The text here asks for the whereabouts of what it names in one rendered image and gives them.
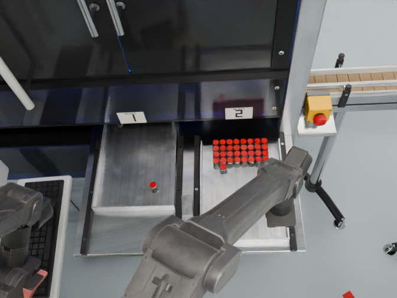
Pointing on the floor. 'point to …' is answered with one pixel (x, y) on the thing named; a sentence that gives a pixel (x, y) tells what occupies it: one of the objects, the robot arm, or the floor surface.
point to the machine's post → (300, 62)
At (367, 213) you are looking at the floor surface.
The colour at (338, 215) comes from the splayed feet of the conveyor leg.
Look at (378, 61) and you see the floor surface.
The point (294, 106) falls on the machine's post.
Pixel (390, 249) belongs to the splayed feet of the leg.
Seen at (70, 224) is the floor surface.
